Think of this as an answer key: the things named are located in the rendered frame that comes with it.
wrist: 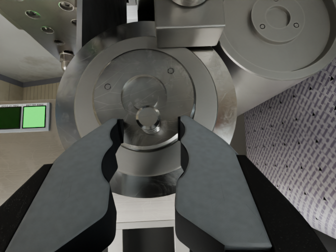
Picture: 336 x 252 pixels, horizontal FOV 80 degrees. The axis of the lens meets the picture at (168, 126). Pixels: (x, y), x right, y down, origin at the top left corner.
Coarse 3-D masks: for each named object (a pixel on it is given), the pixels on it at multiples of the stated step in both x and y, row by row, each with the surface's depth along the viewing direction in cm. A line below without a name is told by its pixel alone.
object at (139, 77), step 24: (144, 48) 15; (120, 72) 15; (144, 72) 15; (168, 72) 15; (96, 96) 14; (120, 96) 14; (144, 96) 14; (168, 96) 14; (192, 96) 14; (168, 120) 14; (144, 144) 14
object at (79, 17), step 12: (84, 0) 19; (96, 0) 23; (108, 0) 29; (84, 12) 19; (96, 12) 23; (108, 12) 29; (120, 12) 38; (84, 24) 19; (96, 24) 23; (108, 24) 28; (120, 24) 37; (84, 36) 19
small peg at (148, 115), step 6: (144, 108) 11; (150, 108) 11; (156, 108) 12; (138, 114) 11; (144, 114) 11; (150, 114) 11; (156, 114) 11; (138, 120) 11; (144, 120) 11; (150, 120) 11; (156, 120) 11; (144, 126) 11; (150, 126) 11; (156, 126) 12; (150, 132) 13
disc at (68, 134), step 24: (144, 24) 17; (96, 48) 17; (192, 48) 17; (72, 72) 17; (216, 72) 17; (72, 96) 16; (72, 120) 16; (216, 120) 16; (168, 144) 16; (120, 192) 15; (144, 192) 15; (168, 192) 15
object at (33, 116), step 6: (24, 108) 49; (30, 108) 49; (36, 108) 49; (42, 108) 49; (24, 114) 49; (30, 114) 49; (36, 114) 49; (42, 114) 49; (24, 120) 49; (30, 120) 49; (36, 120) 49; (42, 120) 49; (24, 126) 48; (30, 126) 48; (36, 126) 49
